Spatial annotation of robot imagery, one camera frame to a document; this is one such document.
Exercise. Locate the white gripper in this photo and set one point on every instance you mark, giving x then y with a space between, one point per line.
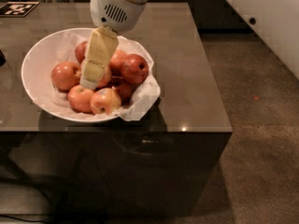
117 11

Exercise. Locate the white crumpled paper liner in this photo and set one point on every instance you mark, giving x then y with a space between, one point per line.
60 47

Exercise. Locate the black object at left edge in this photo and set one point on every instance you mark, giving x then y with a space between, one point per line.
2 58

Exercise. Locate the large red apple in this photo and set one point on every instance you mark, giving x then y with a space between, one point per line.
106 76

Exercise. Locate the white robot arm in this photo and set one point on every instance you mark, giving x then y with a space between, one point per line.
276 22

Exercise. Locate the white ceramic bowl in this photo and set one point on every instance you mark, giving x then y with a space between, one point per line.
32 74

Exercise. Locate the black white fiducial marker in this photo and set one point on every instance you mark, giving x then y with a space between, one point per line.
17 9

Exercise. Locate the front yellow-red apple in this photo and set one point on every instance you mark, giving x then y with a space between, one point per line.
105 101

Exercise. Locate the front left red apple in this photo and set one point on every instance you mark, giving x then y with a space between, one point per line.
79 98

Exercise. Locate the small dark red apple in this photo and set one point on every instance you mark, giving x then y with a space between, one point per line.
123 88

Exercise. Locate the back right red apple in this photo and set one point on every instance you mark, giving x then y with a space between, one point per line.
115 62

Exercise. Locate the dark red right apple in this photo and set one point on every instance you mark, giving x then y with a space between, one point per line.
134 69

